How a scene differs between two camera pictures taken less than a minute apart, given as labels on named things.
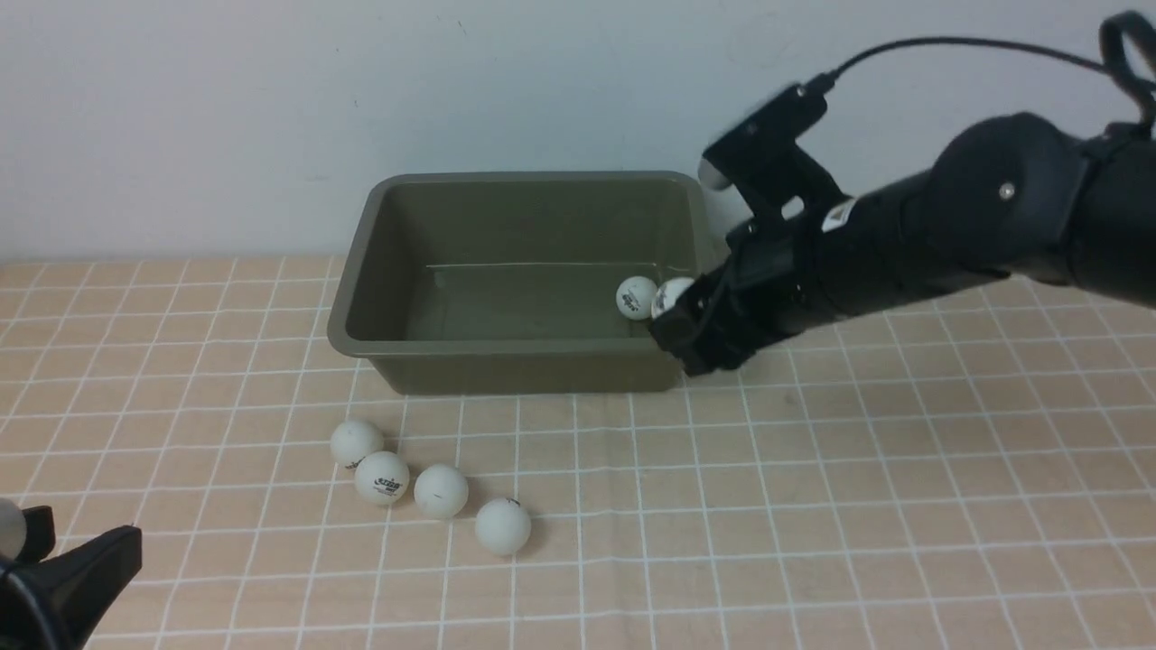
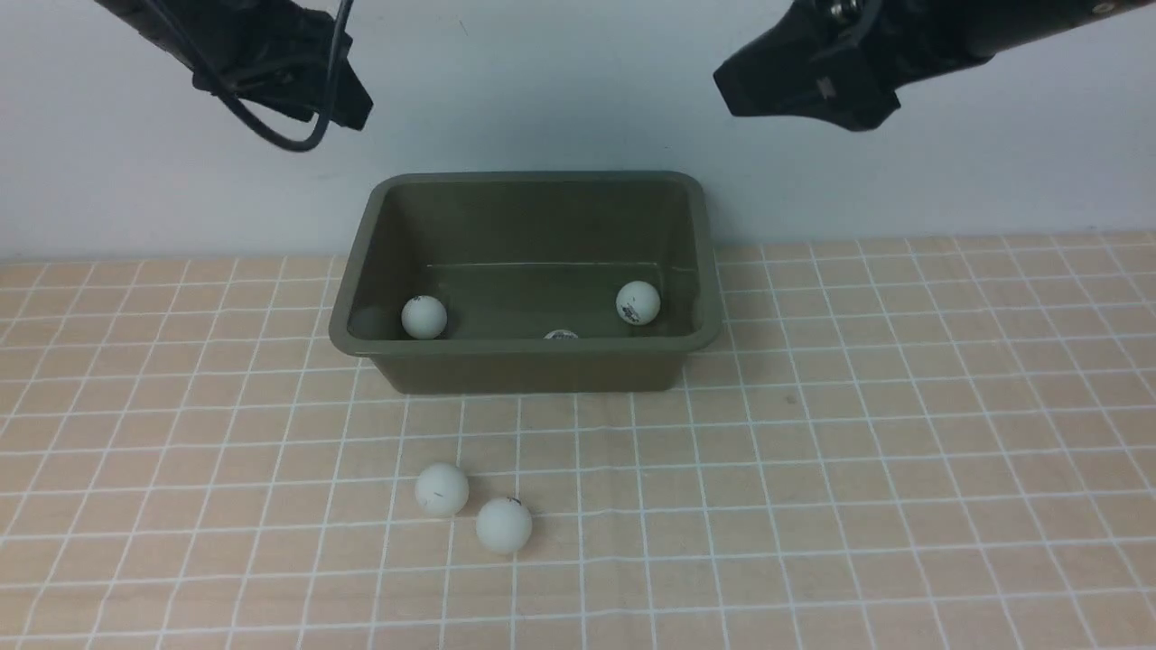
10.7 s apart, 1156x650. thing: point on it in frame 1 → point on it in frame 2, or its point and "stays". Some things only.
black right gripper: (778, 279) → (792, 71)
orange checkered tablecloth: (974, 469) stays
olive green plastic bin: (506, 283) stays
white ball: (353, 440) → (424, 317)
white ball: (503, 526) stays
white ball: (441, 490) stays
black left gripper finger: (41, 534) → (277, 52)
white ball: (635, 296) stays
